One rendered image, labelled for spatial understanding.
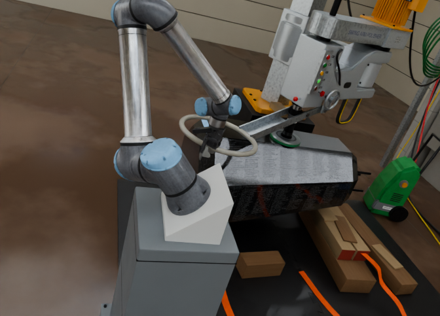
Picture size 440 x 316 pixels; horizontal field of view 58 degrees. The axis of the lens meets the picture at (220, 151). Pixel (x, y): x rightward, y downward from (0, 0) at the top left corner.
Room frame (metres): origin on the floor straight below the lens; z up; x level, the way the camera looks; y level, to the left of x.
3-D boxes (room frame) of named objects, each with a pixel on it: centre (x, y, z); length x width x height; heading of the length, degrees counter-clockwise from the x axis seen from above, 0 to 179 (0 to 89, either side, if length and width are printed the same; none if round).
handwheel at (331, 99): (2.60, -0.59, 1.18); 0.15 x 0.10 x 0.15; 136
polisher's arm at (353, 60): (2.87, -0.70, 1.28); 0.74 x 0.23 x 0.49; 136
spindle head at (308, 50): (2.66, -0.47, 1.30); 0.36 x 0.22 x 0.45; 136
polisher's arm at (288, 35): (3.33, -0.50, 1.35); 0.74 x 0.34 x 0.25; 55
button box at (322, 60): (2.47, -0.45, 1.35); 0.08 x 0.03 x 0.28; 136
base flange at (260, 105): (3.44, -0.34, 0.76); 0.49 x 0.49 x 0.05; 21
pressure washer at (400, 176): (3.50, -1.71, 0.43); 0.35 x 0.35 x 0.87; 6
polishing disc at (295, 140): (2.60, -0.42, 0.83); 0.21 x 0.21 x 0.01
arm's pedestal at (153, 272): (1.35, 0.06, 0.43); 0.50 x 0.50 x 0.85; 21
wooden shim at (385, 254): (2.55, -1.47, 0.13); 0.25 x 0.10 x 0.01; 33
